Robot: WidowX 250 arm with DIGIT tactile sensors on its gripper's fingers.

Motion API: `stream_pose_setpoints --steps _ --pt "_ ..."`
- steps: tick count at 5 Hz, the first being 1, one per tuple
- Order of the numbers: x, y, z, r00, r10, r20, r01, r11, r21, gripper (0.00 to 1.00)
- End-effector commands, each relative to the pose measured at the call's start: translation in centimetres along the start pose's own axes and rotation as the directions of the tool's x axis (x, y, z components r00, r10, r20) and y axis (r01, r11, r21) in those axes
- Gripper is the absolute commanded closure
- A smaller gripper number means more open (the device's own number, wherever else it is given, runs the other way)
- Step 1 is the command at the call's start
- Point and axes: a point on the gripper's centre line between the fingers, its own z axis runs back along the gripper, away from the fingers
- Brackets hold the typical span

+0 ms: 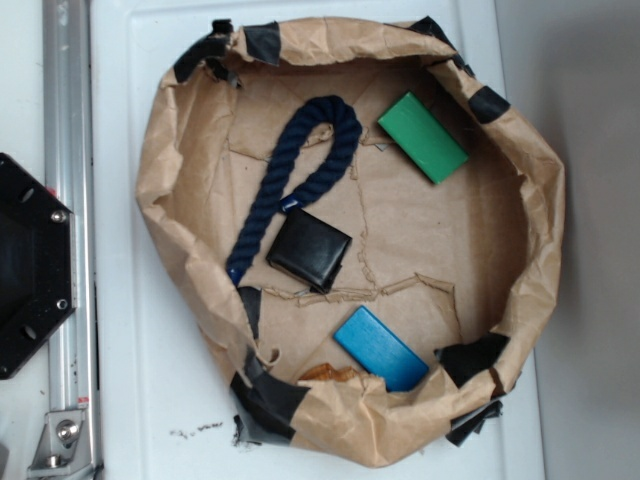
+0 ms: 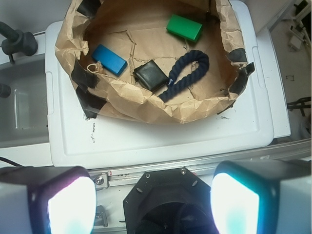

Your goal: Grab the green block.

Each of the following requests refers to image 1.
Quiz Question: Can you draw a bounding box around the green block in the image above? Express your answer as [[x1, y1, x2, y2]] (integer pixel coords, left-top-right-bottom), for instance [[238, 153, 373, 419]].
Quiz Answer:
[[377, 92, 469, 184]]

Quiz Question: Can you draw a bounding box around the blue block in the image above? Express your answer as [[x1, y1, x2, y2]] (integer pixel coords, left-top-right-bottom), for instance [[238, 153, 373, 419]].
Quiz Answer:
[[333, 305, 430, 392]]

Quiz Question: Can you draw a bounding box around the black square box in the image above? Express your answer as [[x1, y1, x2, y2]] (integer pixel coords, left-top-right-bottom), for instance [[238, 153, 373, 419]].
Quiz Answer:
[[266, 209, 352, 294]]

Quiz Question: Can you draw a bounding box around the brown paper bag tray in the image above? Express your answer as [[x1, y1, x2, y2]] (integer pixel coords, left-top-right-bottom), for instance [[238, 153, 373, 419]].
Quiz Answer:
[[136, 18, 565, 467]]

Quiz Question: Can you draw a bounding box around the amber plastic shell piece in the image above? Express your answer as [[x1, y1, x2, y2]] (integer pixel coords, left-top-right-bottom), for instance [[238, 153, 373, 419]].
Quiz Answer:
[[298, 363, 359, 382]]

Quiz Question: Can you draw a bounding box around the dark blue rope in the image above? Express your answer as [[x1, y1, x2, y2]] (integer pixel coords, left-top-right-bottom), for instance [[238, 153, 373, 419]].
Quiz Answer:
[[224, 95, 364, 287]]

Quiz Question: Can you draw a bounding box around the aluminium extrusion rail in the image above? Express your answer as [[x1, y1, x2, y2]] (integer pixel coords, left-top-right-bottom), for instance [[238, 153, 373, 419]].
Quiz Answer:
[[43, 1, 104, 479]]

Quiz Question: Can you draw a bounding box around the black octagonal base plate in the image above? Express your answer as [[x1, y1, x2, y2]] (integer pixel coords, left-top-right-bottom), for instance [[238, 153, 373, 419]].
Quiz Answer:
[[1, 154, 75, 380]]

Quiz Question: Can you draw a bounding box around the metal corner bracket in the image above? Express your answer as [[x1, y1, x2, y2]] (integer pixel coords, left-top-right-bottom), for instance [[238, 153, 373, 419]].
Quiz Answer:
[[27, 409, 91, 479]]

